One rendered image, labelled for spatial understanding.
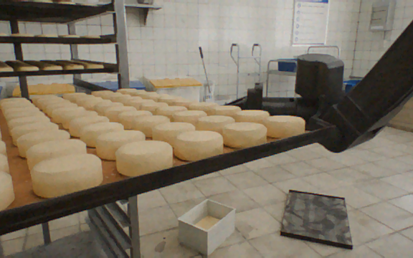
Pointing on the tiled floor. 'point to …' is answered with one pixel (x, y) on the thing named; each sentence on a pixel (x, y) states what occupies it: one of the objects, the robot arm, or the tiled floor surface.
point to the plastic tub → (206, 226)
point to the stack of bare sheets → (317, 219)
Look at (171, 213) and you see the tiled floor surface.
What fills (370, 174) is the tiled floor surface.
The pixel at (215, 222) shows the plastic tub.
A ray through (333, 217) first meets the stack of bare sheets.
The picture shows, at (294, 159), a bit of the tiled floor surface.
